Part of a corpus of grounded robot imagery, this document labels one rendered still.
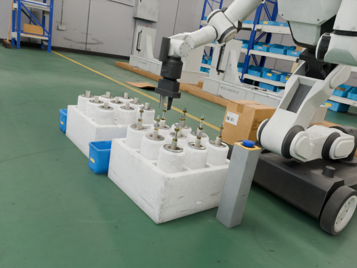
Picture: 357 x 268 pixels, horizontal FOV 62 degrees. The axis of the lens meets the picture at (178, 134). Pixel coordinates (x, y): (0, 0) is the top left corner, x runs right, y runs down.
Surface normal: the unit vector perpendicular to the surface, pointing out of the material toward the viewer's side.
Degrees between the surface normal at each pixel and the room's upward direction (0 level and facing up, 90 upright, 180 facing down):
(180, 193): 90
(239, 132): 90
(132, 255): 0
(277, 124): 55
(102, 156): 92
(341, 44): 112
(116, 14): 90
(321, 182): 45
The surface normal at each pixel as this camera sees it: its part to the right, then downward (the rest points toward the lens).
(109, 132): 0.61, 0.33
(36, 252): 0.18, -0.94
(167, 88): -0.54, 0.14
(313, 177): -0.44, -0.64
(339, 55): -0.51, 0.83
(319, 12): -0.80, 0.56
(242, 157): -0.77, 0.04
